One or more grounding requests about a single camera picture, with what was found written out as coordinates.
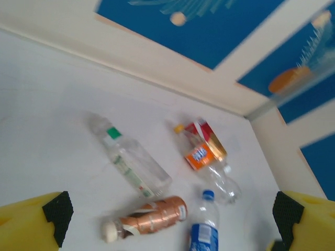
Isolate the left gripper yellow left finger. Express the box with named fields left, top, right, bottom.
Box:
left=0, top=190, right=74, bottom=251

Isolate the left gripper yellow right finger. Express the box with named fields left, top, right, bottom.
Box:
left=266, top=190, right=335, bottom=251

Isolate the blue label plastic bottle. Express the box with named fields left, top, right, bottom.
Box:
left=188, top=189, right=222, bottom=251

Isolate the clear bottle with green band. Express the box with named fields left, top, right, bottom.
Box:
left=87, top=112, right=173, bottom=198

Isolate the orange label plastic bottle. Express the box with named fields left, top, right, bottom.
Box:
left=174, top=124, right=243, bottom=204

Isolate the copper label bottle, white cap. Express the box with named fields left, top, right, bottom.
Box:
left=101, top=195, right=188, bottom=243

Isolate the red and gold carton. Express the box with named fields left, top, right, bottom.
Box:
left=184, top=118, right=228, bottom=163

